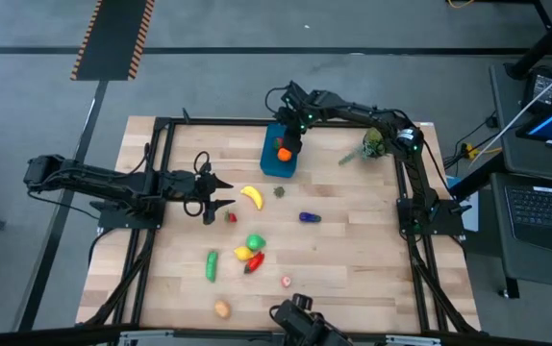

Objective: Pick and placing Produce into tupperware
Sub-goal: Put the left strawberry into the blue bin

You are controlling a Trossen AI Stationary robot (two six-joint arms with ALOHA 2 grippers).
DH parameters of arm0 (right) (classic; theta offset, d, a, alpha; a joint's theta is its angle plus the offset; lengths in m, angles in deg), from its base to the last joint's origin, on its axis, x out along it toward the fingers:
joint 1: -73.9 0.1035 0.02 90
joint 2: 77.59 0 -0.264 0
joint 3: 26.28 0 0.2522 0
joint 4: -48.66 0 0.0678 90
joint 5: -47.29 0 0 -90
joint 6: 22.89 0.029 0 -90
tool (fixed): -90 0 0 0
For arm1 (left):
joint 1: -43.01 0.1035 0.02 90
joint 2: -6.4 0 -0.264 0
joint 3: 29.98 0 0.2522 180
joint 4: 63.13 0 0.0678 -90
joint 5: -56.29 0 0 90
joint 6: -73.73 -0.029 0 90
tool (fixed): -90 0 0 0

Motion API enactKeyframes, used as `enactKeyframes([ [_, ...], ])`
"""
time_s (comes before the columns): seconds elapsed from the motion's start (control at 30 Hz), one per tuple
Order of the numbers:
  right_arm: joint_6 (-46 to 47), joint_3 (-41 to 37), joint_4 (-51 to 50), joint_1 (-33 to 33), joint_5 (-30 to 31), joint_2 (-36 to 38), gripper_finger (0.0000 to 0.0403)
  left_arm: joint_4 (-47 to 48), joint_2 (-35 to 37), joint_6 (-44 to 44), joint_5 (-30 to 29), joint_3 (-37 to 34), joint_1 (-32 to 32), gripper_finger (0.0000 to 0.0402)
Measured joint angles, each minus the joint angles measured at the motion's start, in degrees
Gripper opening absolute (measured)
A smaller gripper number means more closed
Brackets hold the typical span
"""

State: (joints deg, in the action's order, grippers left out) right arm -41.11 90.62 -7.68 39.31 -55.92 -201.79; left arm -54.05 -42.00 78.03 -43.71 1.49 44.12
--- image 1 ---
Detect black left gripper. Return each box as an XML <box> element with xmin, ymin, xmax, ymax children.
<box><xmin>162</xmin><ymin>164</ymin><xmax>237</xmax><ymax>227</ymax></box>

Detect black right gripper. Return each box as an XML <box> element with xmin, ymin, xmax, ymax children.
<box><xmin>275</xmin><ymin>103</ymin><xmax>307</xmax><ymax>157</ymax></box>

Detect yellow toy banana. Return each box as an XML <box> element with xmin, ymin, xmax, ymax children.
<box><xmin>240</xmin><ymin>185</ymin><xmax>264</xmax><ymax>211</ymax></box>

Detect blue plastic tupperware container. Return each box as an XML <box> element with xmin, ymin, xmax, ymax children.
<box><xmin>259</xmin><ymin>123</ymin><xmax>300</xmax><ymax>179</ymax></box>

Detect green toy cucumber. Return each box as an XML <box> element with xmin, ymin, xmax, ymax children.
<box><xmin>205</xmin><ymin>249</ymin><xmax>219</xmax><ymax>284</ymax></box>

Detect red toy chili pepper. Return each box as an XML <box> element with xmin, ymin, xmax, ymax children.
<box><xmin>243</xmin><ymin>252</ymin><xmax>266</xmax><ymax>276</ymax></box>

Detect green potted artificial plant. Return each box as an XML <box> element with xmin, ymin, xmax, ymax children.
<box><xmin>338</xmin><ymin>127</ymin><xmax>395</xmax><ymax>167</ymax></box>

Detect black mat orange striped edges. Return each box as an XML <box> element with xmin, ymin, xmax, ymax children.
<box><xmin>69</xmin><ymin>0</ymin><xmax>156</xmax><ymax>82</ymax></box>

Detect dark grey equipment cart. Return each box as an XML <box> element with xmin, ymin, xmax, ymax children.
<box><xmin>489</xmin><ymin>62</ymin><xmax>552</xmax><ymax>299</ymax></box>

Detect thin white rod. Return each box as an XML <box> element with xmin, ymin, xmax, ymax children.
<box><xmin>467</xmin><ymin>57</ymin><xmax>552</xmax><ymax>167</ymax></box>

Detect black power adapter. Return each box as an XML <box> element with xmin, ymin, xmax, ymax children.
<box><xmin>520</xmin><ymin>66</ymin><xmax>552</xmax><ymax>114</ymax></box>

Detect black laptop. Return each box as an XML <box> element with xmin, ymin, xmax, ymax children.
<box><xmin>490</xmin><ymin>171</ymin><xmax>552</xmax><ymax>254</ymax></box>

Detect black diagonal stand beam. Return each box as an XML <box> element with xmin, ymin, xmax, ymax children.
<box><xmin>504</xmin><ymin>0</ymin><xmax>552</xmax><ymax>81</ymax></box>

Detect black aluminium table frame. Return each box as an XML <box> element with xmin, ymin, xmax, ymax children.
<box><xmin>82</xmin><ymin>108</ymin><xmax>482</xmax><ymax>335</ymax></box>

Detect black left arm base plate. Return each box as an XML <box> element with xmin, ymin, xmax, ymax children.
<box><xmin>90</xmin><ymin>199</ymin><xmax>166</xmax><ymax>231</ymax></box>

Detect silver metal bracket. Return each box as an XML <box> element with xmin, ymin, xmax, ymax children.
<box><xmin>384</xmin><ymin>334</ymin><xmax>443</xmax><ymax>346</ymax></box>
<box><xmin>117</xmin><ymin>330</ymin><xmax>176</xmax><ymax>346</ymax></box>

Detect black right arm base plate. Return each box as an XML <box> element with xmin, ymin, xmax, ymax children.
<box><xmin>397</xmin><ymin>197</ymin><xmax>472</xmax><ymax>237</ymax></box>

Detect yellow floor cable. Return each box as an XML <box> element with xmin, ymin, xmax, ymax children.
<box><xmin>458</xmin><ymin>142</ymin><xmax>504</xmax><ymax>162</ymax></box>

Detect black power cable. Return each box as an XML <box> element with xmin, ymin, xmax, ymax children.
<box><xmin>441</xmin><ymin>111</ymin><xmax>499</xmax><ymax>169</ymax></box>

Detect black front rail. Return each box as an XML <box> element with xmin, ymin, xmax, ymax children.
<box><xmin>0</xmin><ymin>325</ymin><xmax>552</xmax><ymax>346</ymax></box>

